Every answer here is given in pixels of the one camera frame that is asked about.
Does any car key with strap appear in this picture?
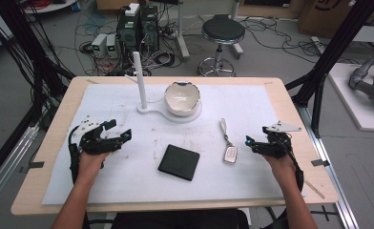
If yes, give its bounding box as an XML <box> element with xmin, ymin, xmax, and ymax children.
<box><xmin>218</xmin><ymin>117</ymin><xmax>239</xmax><ymax>166</ymax></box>

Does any white ceramic bowl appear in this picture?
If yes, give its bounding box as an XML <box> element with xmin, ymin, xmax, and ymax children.
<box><xmin>163</xmin><ymin>80</ymin><xmax>201</xmax><ymax>117</ymax></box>

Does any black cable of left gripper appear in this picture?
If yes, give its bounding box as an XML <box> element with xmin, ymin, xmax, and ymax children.
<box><xmin>67</xmin><ymin>125</ymin><xmax>81</xmax><ymax>186</ymax></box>

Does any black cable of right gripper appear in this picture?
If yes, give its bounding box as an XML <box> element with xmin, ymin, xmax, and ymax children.
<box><xmin>281</xmin><ymin>135</ymin><xmax>305</xmax><ymax>193</ymax></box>

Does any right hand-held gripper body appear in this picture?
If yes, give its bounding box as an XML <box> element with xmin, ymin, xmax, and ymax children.
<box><xmin>254</xmin><ymin>120</ymin><xmax>303</xmax><ymax>159</ymax></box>

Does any black frame post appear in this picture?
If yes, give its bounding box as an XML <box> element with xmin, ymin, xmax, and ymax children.
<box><xmin>0</xmin><ymin>0</ymin><xmax>75</xmax><ymax>189</ymax></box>
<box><xmin>284</xmin><ymin>0</ymin><xmax>374</xmax><ymax>138</ymax></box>

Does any person's dark clothing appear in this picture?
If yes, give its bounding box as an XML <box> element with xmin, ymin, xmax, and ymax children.
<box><xmin>110</xmin><ymin>208</ymin><xmax>250</xmax><ymax>229</ymax></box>

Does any small white power box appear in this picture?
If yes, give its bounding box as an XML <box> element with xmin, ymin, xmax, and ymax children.
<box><xmin>91</xmin><ymin>32</ymin><xmax>109</xmax><ymax>59</ymax></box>
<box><xmin>105</xmin><ymin>32</ymin><xmax>119</xmax><ymax>59</ymax></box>

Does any white table mat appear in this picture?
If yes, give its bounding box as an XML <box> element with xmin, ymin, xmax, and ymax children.
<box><xmin>41</xmin><ymin>82</ymin><xmax>304</xmax><ymax>206</ymax></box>

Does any black round stool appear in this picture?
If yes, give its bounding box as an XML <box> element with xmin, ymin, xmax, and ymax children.
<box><xmin>197</xmin><ymin>13</ymin><xmax>247</xmax><ymax>78</ymax></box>

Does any white stand with post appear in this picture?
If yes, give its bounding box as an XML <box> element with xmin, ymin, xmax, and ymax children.
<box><xmin>124</xmin><ymin>51</ymin><xmax>204</xmax><ymax>125</ymax></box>

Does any white table leg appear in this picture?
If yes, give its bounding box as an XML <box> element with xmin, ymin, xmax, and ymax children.
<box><xmin>175</xmin><ymin>0</ymin><xmax>191</xmax><ymax>60</ymax></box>

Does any black tape piece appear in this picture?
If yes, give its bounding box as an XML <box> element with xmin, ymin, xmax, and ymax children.
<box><xmin>310</xmin><ymin>158</ymin><xmax>331</xmax><ymax>168</ymax></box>
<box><xmin>28</xmin><ymin>160</ymin><xmax>46</xmax><ymax>170</ymax></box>

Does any person's right hand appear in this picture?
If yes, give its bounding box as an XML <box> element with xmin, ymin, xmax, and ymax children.
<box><xmin>262</xmin><ymin>154</ymin><xmax>300</xmax><ymax>190</ymax></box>

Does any white platform board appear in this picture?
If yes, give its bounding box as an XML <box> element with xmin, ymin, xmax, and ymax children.
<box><xmin>327</xmin><ymin>62</ymin><xmax>374</xmax><ymax>133</ymax></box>

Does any black leather wallet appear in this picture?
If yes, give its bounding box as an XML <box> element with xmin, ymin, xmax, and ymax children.
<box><xmin>157</xmin><ymin>143</ymin><xmax>201</xmax><ymax>182</ymax></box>

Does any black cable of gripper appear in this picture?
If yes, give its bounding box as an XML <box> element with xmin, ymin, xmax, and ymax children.
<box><xmin>281</xmin><ymin>135</ymin><xmax>305</xmax><ymax>193</ymax></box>
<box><xmin>67</xmin><ymin>125</ymin><xmax>81</xmax><ymax>186</ymax></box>

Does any cardboard box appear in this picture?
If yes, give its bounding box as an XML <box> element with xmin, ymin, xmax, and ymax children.
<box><xmin>297</xmin><ymin>0</ymin><xmax>374</xmax><ymax>40</ymax></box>

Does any person's left hand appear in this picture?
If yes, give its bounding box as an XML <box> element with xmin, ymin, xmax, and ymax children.
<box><xmin>76</xmin><ymin>151</ymin><xmax>112</xmax><ymax>184</ymax></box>

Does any black computer tower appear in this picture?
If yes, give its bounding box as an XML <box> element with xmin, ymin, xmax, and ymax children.
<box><xmin>115</xmin><ymin>3</ymin><xmax>142</xmax><ymax>53</ymax></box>
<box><xmin>139</xmin><ymin>5</ymin><xmax>160</xmax><ymax>52</ymax></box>

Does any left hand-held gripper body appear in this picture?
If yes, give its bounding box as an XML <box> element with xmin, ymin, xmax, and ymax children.
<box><xmin>75</xmin><ymin>115</ymin><xmax>124</xmax><ymax>156</ymax></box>

